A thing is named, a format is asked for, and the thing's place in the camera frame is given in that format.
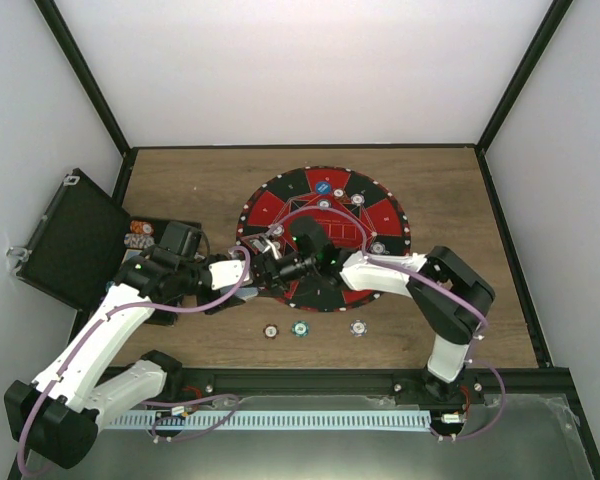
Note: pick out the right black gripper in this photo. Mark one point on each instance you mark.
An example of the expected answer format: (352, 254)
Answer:
(267, 277)

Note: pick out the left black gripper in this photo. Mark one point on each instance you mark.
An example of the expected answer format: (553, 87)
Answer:
(231, 303)

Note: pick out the brown 100 chip stack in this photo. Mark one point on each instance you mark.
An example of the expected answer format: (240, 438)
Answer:
(271, 331)

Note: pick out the teal chip stack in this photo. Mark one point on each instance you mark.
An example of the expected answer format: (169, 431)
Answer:
(300, 329)

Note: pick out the blue white chip seat three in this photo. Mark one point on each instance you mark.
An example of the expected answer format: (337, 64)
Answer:
(278, 231)

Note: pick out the teal chip seat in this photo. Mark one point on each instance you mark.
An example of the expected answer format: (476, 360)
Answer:
(323, 204)

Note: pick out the blue orange chip stack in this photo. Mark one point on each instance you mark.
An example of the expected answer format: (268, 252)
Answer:
(358, 328)

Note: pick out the blue small blind button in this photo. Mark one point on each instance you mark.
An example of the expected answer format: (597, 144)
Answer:
(323, 188)

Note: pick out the blue white chip seat nine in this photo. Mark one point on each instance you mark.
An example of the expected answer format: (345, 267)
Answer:
(377, 248)

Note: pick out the blue white chip seat seven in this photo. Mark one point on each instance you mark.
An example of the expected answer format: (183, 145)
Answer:
(357, 199)

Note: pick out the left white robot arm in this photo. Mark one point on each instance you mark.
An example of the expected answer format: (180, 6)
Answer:
(60, 413)

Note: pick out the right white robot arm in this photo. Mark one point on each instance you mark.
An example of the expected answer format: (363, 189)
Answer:
(451, 296)

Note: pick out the chips in case top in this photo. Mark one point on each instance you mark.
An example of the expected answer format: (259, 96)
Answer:
(140, 235)

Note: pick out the round red black poker mat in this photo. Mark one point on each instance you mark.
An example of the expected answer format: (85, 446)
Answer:
(380, 219)

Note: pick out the black poker chip case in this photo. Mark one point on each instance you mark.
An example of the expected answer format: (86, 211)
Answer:
(77, 247)

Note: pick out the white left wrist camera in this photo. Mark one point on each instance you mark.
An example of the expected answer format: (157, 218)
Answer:
(227, 273)

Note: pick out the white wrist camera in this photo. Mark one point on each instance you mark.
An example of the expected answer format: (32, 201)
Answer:
(262, 244)
(227, 273)

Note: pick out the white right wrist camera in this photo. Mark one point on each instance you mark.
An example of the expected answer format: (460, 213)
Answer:
(262, 244)

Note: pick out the black front mounting rail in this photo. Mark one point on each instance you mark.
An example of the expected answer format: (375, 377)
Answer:
(407, 386)

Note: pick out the perforated light blue rail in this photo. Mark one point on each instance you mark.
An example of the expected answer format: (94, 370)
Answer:
(381, 420)

